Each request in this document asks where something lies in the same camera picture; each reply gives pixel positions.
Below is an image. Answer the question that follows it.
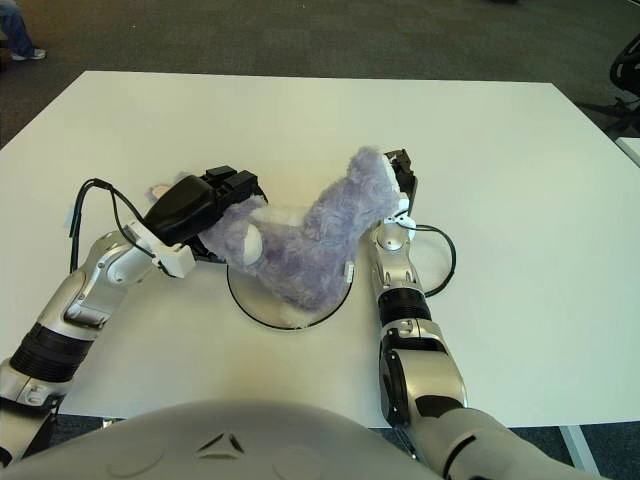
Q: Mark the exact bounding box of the black office chair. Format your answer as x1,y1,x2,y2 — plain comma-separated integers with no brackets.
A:
574,37,640,134

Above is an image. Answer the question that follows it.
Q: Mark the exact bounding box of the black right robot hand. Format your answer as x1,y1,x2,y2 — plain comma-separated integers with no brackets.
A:
384,148,420,216

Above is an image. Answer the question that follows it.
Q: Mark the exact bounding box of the person in blue jeans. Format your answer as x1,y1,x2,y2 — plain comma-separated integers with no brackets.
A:
0,0,49,61

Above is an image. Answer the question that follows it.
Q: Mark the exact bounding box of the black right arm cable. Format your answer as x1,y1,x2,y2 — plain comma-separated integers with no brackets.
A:
412,225,456,299

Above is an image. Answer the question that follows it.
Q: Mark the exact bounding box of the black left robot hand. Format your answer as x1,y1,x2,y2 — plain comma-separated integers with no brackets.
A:
143,166,269,264

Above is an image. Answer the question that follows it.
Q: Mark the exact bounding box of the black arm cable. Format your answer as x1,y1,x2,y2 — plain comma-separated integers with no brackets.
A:
412,225,456,299
69,178,151,274

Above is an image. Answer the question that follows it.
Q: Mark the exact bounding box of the purple plush bunny doll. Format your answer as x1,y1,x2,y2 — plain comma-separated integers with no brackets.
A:
146,144,409,314

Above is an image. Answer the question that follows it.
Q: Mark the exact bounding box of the white plate with black rim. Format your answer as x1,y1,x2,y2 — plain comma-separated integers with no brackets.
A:
226,259,354,331

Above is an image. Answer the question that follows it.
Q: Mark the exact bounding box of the white neighbouring table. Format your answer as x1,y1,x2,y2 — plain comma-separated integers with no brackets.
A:
615,135,640,169

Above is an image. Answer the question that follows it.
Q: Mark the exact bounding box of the grey robot torso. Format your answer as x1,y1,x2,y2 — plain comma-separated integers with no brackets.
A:
9,398,441,480

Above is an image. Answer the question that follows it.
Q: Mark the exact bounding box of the white table leg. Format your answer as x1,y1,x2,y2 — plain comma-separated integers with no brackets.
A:
558,424,604,476

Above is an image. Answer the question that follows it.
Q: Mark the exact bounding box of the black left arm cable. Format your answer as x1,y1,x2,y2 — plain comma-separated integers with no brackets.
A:
69,178,151,274

